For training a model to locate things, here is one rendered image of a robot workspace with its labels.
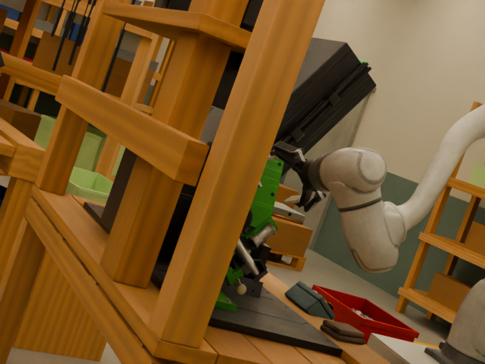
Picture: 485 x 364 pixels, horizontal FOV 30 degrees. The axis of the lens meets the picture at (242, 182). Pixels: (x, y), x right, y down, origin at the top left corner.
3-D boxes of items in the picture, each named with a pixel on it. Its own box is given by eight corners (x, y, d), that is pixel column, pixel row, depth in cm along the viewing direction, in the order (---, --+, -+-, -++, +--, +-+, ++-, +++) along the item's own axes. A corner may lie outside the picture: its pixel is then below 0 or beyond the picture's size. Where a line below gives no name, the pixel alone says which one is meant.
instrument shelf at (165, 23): (173, 40, 293) (177, 29, 293) (291, 66, 212) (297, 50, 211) (101, 13, 282) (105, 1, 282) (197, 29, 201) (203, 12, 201)
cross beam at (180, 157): (68, 104, 304) (76, 79, 304) (195, 187, 187) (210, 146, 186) (54, 100, 302) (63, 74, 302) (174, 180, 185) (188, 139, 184)
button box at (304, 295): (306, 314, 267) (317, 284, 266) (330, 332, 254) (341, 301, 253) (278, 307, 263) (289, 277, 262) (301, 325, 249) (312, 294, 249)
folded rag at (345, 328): (346, 334, 241) (349, 323, 241) (364, 346, 235) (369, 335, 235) (318, 328, 235) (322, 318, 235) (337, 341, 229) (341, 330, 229)
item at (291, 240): (255, 245, 995) (278, 182, 989) (302, 271, 933) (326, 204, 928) (169, 226, 918) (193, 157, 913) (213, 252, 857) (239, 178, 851)
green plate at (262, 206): (255, 231, 261) (270, 162, 264) (268, 231, 254) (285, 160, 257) (220, 221, 256) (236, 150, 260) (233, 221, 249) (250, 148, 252)
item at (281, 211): (280, 212, 288) (283, 204, 288) (302, 225, 273) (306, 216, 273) (170, 178, 271) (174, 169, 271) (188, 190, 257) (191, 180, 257)
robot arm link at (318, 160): (341, 145, 210) (328, 147, 216) (312, 164, 207) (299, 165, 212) (358, 180, 212) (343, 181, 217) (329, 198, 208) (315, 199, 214)
